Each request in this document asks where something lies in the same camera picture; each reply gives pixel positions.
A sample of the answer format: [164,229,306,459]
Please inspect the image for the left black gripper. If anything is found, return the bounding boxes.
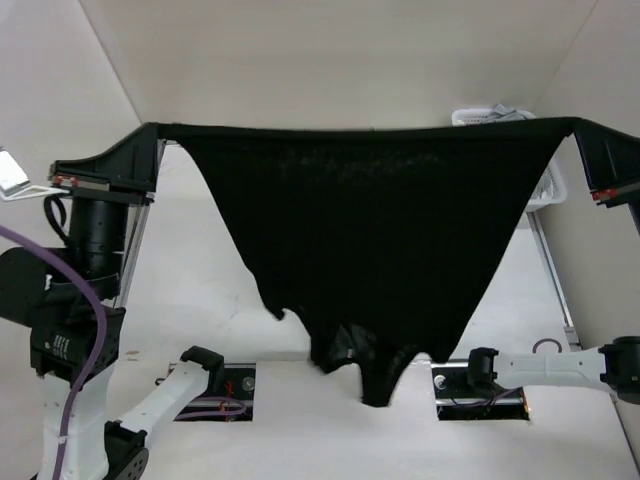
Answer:
[53,118,165,295]

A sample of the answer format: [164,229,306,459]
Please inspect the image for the black tank top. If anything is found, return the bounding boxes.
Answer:
[159,118,573,407]

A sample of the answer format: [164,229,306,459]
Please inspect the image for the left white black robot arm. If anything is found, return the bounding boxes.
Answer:
[1,123,225,479]

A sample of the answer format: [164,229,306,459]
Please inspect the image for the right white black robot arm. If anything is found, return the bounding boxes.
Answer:
[463,117,639,405]

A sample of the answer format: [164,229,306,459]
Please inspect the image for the grey tank top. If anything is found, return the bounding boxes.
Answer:
[492,104,535,122]

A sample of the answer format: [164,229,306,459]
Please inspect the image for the white plastic basket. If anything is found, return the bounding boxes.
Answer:
[451,106,567,213]

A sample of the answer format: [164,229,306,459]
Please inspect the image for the aluminium frame rail left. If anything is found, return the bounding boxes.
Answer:
[114,137,167,311]

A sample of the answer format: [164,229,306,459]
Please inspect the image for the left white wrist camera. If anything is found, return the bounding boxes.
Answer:
[1,148,69,202]

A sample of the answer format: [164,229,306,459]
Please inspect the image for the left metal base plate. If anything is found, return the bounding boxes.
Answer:
[176,363,257,422]

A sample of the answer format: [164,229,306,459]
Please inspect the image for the metal base plate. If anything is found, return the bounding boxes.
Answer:
[431,362,530,421]
[176,363,257,422]

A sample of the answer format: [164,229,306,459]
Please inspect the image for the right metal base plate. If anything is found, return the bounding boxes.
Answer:
[431,362,530,421]

